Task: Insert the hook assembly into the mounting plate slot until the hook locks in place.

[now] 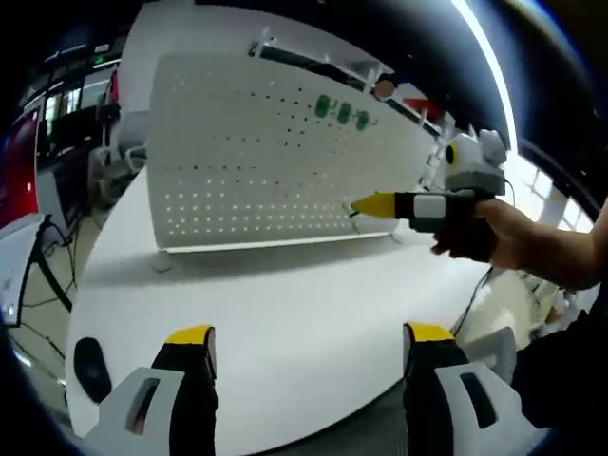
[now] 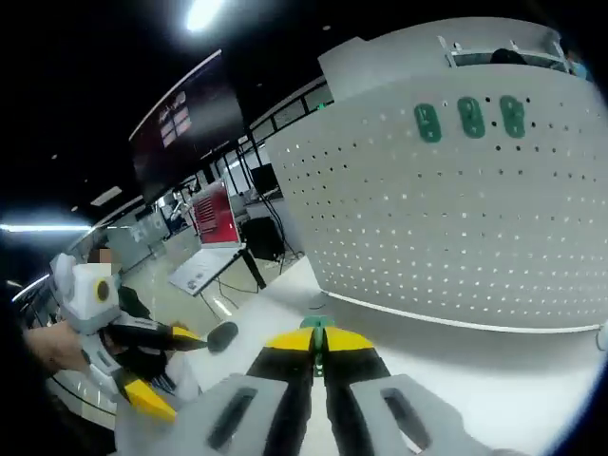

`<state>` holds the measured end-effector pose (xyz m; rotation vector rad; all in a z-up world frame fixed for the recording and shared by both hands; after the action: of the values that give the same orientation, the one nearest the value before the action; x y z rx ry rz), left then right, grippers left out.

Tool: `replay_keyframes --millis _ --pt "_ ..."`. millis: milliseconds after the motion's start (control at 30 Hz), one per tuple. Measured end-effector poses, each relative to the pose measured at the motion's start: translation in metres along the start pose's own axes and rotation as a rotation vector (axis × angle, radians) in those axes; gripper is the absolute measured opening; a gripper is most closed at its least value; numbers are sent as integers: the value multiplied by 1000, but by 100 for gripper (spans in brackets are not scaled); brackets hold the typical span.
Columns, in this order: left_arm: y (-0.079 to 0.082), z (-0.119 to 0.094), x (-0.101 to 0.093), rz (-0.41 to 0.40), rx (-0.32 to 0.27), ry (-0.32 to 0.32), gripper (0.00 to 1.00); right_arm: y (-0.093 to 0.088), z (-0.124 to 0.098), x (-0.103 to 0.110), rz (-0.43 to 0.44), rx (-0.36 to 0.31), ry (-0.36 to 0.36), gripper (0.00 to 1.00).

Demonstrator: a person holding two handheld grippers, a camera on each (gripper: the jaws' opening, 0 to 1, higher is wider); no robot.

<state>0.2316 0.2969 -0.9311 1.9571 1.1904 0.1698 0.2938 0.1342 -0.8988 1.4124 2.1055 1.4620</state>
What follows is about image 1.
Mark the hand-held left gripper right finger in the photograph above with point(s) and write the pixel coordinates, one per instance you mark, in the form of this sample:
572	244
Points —
427	404

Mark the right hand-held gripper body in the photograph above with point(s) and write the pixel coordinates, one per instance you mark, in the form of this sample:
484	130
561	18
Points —
475	166

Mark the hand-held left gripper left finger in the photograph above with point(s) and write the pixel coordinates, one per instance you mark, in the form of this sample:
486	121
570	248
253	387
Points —
190	404

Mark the white perforated mounting plate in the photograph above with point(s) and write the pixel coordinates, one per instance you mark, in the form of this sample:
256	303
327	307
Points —
247	157

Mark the person's right hand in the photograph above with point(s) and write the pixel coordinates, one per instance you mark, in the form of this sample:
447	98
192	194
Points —
508	228

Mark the person's dark clothing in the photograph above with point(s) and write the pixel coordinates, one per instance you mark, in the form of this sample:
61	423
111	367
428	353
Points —
560	370

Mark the white storage shelf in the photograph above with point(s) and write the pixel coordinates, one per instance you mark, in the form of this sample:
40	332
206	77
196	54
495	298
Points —
332	71

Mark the white side table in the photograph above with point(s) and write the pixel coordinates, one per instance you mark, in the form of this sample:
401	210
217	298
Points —
19	266

